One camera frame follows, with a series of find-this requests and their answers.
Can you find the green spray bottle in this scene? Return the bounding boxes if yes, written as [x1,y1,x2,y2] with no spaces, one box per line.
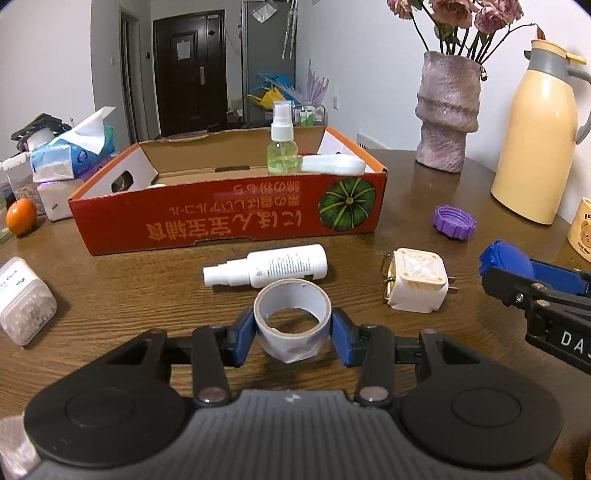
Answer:
[266,100,298,175]

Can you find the dark brown door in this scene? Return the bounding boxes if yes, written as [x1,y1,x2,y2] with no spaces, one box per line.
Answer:
[153,10,228,137]

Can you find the pink textured vase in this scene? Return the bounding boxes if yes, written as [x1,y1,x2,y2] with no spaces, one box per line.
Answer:
[415,51,483,174]

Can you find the blue tissue pack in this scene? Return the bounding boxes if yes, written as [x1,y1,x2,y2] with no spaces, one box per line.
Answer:
[30,106,116,183]

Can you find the black gadget on container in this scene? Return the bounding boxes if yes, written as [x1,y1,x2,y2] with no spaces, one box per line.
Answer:
[11,113,71,152]

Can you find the white tape roll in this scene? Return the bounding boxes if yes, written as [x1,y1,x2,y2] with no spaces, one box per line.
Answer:
[253,279,332,364]

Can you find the orange fruit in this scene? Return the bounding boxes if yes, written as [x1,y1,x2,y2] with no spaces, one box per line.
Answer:
[6,198,37,237]

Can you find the cream thermos jug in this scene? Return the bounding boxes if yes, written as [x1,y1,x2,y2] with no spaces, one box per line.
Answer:
[491,39,590,225]

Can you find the purple gear cap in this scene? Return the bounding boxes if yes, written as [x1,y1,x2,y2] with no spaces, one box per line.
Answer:
[433,205,477,240]

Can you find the dried pink roses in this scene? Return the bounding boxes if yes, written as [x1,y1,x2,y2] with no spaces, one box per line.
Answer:
[386,0,546,65]

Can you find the purple tissue pack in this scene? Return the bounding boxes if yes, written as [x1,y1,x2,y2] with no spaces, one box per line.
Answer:
[37,157,111,222]

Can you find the clear food container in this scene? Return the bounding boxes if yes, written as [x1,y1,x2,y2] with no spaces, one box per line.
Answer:
[1,152,42,214]

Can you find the cotton swab box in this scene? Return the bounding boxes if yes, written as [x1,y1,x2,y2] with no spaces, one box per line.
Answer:
[0,256,57,346]

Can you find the white spray bottle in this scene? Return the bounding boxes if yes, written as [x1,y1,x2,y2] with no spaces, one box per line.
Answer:
[202,244,328,289]

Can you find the red cardboard box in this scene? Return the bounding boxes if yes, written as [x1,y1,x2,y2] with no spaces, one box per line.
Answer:
[68,127,388,255]

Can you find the blue gear cap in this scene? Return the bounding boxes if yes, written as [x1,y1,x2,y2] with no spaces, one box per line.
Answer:
[479,240,535,278]

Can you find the cream bear mug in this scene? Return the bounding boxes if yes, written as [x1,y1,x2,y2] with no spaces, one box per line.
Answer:
[567,197,591,262]

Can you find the white cube charger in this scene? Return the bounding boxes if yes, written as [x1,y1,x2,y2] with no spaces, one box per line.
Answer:
[381,248,458,314]

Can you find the grey refrigerator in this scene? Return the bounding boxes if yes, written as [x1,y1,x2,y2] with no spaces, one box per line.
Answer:
[240,1,296,127]

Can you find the metal trolley rack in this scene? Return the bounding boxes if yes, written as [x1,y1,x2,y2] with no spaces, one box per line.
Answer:
[291,105,328,127]

